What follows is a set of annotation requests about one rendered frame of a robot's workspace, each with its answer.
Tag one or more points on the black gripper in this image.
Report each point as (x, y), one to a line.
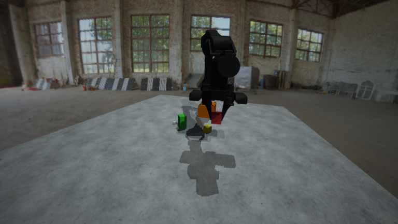
(239, 97)

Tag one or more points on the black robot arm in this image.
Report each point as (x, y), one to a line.
(225, 64)

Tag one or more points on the small yellow cube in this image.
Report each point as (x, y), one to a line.
(207, 128)

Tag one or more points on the green block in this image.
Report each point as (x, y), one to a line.
(182, 125)
(182, 118)

